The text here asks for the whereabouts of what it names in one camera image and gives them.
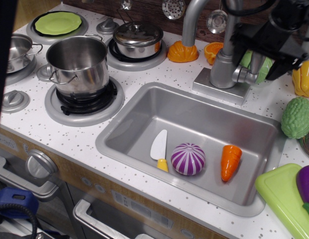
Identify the purple toy eggplant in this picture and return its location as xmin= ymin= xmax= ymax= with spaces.
xmin=296 ymin=165 xmax=309 ymax=215

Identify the silver toy sink basin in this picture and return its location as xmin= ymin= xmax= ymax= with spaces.
xmin=96 ymin=83 xmax=286 ymax=217

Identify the yellow toy bell pepper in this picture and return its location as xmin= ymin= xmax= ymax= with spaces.
xmin=292 ymin=60 xmax=309 ymax=98

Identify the hanging steel slotted spoon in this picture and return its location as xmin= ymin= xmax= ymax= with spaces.
xmin=161 ymin=0 xmax=185 ymax=20

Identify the silver stove knob front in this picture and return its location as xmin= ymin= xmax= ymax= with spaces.
xmin=1 ymin=90 xmax=30 ymax=114

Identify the lidded steel saucepan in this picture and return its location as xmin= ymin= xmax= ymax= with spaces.
xmin=113 ymin=21 xmax=163 ymax=59

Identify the green toy cabbage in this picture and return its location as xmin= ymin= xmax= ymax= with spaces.
xmin=240 ymin=50 xmax=273 ymax=84

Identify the silver faucet lever handle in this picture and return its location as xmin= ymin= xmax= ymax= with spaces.
xmin=250 ymin=51 xmax=266 ymax=75

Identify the silver oven dial knob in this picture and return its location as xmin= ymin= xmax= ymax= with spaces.
xmin=25 ymin=149 xmax=58 ymax=179

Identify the silver stove knob back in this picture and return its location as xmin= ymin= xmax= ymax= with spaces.
xmin=96 ymin=18 xmax=119 ymax=35

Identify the white toy knife yellow handle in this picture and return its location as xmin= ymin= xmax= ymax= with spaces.
xmin=150 ymin=129 xmax=168 ymax=172

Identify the small steel pot left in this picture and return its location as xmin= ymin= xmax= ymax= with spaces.
xmin=6 ymin=33 xmax=43 ymax=74

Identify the large steel pot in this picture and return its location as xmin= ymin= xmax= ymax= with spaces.
xmin=46 ymin=34 xmax=109 ymax=100

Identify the silver oven door handle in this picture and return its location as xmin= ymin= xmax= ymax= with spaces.
xmin=0 ymin=156 xmax=59 ymax=202

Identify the silver dishwasher door handle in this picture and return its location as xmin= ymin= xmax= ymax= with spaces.
xmin=73 ymin=198 xmax=160 ymax=239

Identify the green cutting board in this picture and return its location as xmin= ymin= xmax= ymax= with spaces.
xmin=255 ymin=163 xmax=309 ymax=239

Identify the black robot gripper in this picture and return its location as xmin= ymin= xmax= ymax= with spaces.
xmin=231 ymin=22 xmax=309 ymax=80

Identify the orange toy pumpkin half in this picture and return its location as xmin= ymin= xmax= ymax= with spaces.
xmin=167 ymin=41 xmax=199 ymax=63

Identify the silver toy faucet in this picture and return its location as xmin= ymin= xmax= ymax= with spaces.
xmin=182 ymin=0 xmax=250 ymax=106

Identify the back right stove burner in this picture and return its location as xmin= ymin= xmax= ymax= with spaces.
xmin=107 ymin=40 xmax=167 ymax=72

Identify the orange toy carrot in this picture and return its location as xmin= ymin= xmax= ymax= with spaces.
xmin=221 ymin=145 xmax=242 ymax=182

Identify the front left stove burner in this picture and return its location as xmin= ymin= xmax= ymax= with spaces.
xmin=5 ymin=57 xmax=37 ymax=86

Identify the green bumpy toy gourd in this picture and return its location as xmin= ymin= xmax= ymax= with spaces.
xmin=281 ymin=97 xmax=309 ymax=139

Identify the silver stove knob middle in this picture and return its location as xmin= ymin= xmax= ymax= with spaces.
xmin=36 ymin=64 xmax=56 ymax=83

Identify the stove burner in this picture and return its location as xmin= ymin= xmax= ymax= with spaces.
xmin=44 ymin=77 xmax=124 ymax=127
xmin=26 ymin=10 xmax=88 ymax=45
xmin=5 ymin=57 xmax=37 ymax=86
xmin=107 ymin=40 xmax=167 ymax=72

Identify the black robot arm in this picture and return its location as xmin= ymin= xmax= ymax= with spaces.
xmin=231 ymin=0 xmax=309 ymax=80

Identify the green toy plate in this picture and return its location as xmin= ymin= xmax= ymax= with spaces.
xmin=33 ymin=11 xmax=82 ymax=36

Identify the back left stove burner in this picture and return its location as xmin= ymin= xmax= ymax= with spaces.
xmin=26 ymin=10 xmax=88 ymax=45

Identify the blue clamp with cable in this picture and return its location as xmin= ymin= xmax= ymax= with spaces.
xmin=0 ymin=187 xmax=39 ymax=239

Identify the purple striped toy onion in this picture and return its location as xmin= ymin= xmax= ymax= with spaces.
xmin=171 ymin=143 xmax=206 ymax=176

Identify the silver stove knob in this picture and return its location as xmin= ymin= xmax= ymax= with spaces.
xmin=36 ymin=64 xmax=56 ymax=83
xmin=96 ymin=18 xmax=119 ymax=35
xmin=1 ymin=90 xmax=30 ymax=114

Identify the hanging steel ladle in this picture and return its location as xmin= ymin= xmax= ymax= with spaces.
xmin=206 ymin=0 xmax=228 ymax=34

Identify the front right stove burner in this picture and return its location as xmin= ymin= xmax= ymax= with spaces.
xmin=44 ymin=77 xmax=124 ymax=127

